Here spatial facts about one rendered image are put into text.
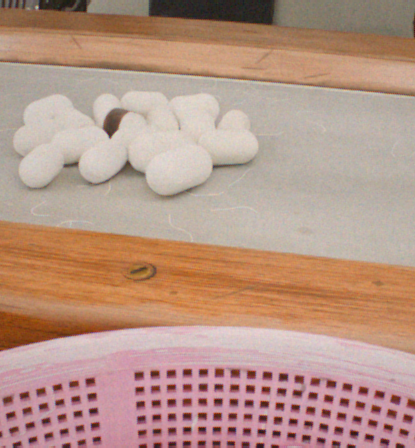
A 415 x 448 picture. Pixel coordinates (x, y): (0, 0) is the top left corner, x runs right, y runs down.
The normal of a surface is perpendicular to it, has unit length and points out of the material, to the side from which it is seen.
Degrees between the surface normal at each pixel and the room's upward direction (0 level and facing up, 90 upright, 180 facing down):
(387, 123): 0
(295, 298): 0
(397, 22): 90
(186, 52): 45
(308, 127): 0
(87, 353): 75
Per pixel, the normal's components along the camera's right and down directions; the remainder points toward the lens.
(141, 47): -0.07, -0.29
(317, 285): 0.04, -0.87
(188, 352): 0.11, 0.23
